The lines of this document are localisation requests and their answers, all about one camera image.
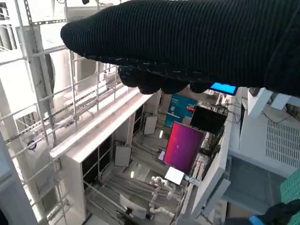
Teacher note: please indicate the white metal grid rack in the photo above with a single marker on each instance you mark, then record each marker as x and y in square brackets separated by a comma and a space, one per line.
[35, 70]

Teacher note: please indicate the long white shelf unit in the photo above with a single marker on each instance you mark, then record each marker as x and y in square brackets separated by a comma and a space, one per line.
[98, 131]

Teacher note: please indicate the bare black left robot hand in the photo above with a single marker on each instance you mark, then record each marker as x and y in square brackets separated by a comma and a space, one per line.
[283, 214]

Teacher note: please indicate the white square panel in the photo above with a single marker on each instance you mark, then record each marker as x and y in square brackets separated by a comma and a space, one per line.
[150, 125]
[123, 155]
[174, 175]

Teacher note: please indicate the teal poster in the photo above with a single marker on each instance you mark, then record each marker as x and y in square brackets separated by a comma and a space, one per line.
[178, 105]

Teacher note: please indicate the magenta lit monitor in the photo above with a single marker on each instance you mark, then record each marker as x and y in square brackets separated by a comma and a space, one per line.
[184, 147]

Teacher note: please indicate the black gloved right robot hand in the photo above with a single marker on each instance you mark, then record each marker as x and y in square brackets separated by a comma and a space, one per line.
[187, 39]

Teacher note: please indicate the black dark monitor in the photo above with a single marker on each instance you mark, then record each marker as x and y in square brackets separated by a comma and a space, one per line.
[207, 119]

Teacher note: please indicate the green cutting mat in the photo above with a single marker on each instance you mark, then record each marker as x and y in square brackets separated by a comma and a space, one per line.
[291, 189]

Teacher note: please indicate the blue lit screen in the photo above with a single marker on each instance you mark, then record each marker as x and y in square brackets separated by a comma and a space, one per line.
[222, 87]

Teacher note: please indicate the white cabinet with slotted panel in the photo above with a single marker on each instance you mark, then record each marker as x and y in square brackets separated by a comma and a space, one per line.
[253, 140]

